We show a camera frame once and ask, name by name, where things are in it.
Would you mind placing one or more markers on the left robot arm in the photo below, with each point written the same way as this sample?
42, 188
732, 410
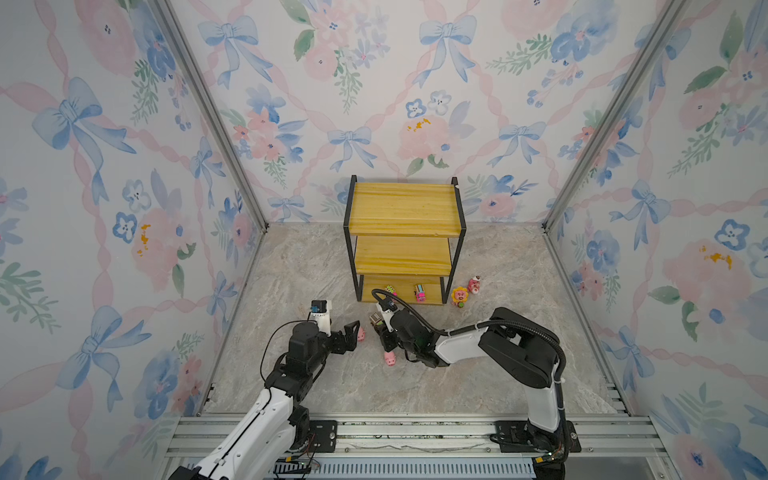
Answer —
277, 423

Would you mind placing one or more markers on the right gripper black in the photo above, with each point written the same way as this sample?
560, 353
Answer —
385, 341

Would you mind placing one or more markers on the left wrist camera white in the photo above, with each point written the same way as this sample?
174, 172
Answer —
320, 314

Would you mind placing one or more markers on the wooden shelf black metal frame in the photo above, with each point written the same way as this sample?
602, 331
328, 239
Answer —
402, 234

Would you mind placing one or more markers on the pink bear toy with cherry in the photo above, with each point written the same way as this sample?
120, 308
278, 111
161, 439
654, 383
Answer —
474, 285

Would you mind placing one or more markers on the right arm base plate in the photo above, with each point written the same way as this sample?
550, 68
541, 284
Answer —
523, 437

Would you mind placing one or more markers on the aluminium corner post left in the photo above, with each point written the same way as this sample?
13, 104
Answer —
169, 25

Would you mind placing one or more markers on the brown green robot toy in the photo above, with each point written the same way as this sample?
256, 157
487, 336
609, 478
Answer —
377, 322

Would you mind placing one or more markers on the colourful robot toy pink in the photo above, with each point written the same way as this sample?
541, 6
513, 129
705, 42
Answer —
420, 293

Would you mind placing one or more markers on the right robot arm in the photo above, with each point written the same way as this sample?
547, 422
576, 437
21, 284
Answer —
528, 353

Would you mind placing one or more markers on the aluminium corner post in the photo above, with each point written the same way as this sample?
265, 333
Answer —
658, 36
169, 25

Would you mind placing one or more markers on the aluminium corner post right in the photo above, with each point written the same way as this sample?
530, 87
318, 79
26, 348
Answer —
658, 36

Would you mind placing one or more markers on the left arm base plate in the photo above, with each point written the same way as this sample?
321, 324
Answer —
315, 436

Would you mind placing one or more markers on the pink pig toy front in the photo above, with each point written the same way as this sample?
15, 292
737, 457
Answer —
390, 358

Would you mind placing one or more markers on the pink bear toy yellow petals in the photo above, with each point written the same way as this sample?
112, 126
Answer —
460, 296

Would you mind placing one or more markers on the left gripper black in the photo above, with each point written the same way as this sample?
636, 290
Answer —
349, 338

